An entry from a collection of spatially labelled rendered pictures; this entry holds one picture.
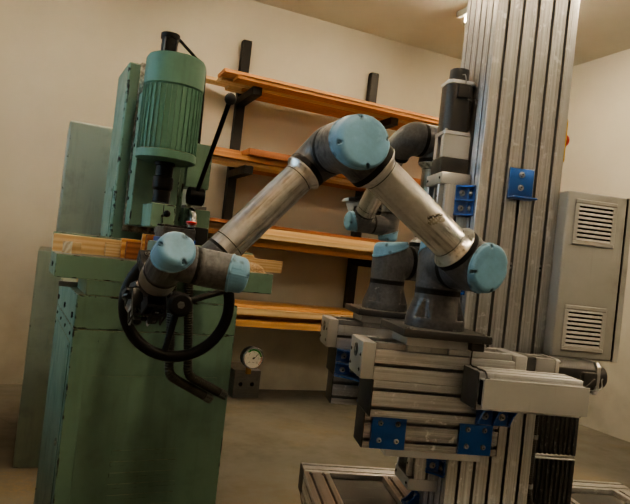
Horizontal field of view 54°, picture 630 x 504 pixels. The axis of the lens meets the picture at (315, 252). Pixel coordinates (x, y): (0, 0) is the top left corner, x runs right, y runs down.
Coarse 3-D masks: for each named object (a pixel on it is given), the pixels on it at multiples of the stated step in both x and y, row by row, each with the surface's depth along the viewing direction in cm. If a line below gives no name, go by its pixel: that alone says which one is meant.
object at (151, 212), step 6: (144, 204) 187; (150, 204) 179; (156, 204) 178; (162, 204) 179; (168, 204) 180; (144, 210) 186; (150, 210) 178; (156, 210) 178; (162, 210) 179; (168, 210) 179; (174, 210) 180; (144, 216) 185; (150, 216) 177; (156, 216) 178; (174, 216) 181; (144, 222) 184; (150, 222) 177; (156, 222) 178; (162, 222) 179; (168, 222) 180
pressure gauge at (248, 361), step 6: (246, 348) 175; (252, 348) 174; (258, 348) 174; (246, 354) 173; (252, 354) 174; (246, 360) 173; (252, 360) 174; (258, 360) 175; (246, 366) 173; (252, 366) 174; (258, 366) 175; (246, 372) 176
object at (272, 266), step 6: (108, 246) 176; (114, 246) 177; (120, 246) 178; (108, 252) 176; (114, 252) 177; (246, 258) 195; (252, 258) 196; (258, 264) 197; (264, 264) 198; (270, 264) 199; (276, 264) 200; (282, 264) 201; (264, 270) 198; (270, 270) 199; (276, 270) 200
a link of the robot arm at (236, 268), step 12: (204, 252) 118; (216, 252) 120; (204, 264) 117; (216, 264) 118; (228, 264) 119; (240, 264) 121; (204, 276) 118; (216, 276) 118; (228, 276) 119; (240, 276) 120; (216, 288) 121; (228, 288) 121; (240, 288) 121
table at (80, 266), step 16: (64, 256) 157; (80, 256) 158; (96, 256) 164; (64, 272) 157; (80, 272) 158; (96, 272) 160; (112, 272) 162; (128, 272) 164; (256, 272) 181; (208, 288) 164; (256, 288) 180
